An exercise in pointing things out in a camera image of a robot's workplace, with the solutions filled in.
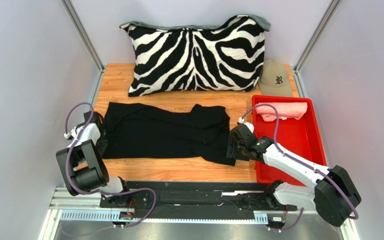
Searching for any black t-shirt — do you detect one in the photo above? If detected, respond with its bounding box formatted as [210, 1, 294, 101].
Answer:
[102, 102, 236, 166]

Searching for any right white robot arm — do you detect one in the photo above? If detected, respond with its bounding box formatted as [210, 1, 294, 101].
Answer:
[227, 122, 362, 227]

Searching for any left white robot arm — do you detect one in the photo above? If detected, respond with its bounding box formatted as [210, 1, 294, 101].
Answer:
[55, 111, 129, 196]

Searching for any red plastic tray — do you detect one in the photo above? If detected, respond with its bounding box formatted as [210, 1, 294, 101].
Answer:
[251, 95, 327, 186]

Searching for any rolled pink t-shirt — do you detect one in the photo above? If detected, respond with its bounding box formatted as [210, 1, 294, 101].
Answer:
[255, 102, 308, 122]

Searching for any beige baseball cap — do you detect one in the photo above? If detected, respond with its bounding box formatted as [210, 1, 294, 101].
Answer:
[258, 60, 293, 97]

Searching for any zebra striped pillow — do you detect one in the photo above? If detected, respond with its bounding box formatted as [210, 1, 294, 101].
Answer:
[120, 14, 272, 97]

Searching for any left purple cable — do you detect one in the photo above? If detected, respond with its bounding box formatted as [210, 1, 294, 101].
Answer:
[63, 102, 158, 238]

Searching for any purple cable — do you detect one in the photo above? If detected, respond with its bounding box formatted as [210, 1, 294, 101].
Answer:
[63, 102, 158, 238]
[238, 103, 360, 233]

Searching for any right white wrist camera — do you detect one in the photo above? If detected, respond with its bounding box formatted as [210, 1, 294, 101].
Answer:
[237, 118, 255, 133]

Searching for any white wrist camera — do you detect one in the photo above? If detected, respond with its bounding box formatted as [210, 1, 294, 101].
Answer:
[63, 125, 85, 140]
[237, 118, 255, 133]

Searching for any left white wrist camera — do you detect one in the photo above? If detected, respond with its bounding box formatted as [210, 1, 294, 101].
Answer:
[63, 125, 85, 140]

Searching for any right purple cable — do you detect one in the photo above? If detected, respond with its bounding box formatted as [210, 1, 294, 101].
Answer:
[238, 103, 360, 233]

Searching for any left aluminium frame post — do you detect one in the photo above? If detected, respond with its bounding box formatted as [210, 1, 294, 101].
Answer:
[60, 0, 105, 72]

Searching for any aluminium frame post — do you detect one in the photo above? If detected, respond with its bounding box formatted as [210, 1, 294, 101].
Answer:
[60, 0, 105, 72]
[294, 0, 343, 72]

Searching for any right aluminium frame post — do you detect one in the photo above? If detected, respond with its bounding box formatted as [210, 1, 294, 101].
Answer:
[294, 0, 343, 72]

